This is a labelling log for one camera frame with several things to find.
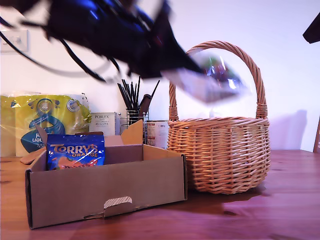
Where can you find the blue Terry's orange egg bag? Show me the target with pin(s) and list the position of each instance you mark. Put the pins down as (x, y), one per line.
(75, 152)

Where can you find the large white-label tin can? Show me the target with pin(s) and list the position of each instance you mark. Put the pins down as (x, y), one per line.
(157, 135)

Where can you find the light wooden spatula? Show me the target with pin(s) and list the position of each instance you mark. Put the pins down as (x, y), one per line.
(28, 158)

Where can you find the yellow paper towel package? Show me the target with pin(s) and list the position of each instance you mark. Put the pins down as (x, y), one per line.
(25, 120)

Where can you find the black chopstick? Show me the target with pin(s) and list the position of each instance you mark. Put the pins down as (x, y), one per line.
(123, 96)
(133, 93)
(155, 88)
(128, 94)
(138, 92)

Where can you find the white wall light switch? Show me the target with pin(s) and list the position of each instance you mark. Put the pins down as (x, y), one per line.
(15, 42)

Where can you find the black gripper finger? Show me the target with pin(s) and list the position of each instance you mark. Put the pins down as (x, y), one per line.
(165, 55)
(313, 30)

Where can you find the brown cardboard box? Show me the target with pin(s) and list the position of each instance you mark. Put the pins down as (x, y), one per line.
(87, 190)

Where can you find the wooden chair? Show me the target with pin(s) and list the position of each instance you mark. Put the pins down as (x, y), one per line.
(317, 140)

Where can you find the white Porlex box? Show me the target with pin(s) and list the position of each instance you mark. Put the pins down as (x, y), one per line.
(102, 120)

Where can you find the white Galaxy egg bag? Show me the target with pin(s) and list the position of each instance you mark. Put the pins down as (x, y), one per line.
(215, 85)

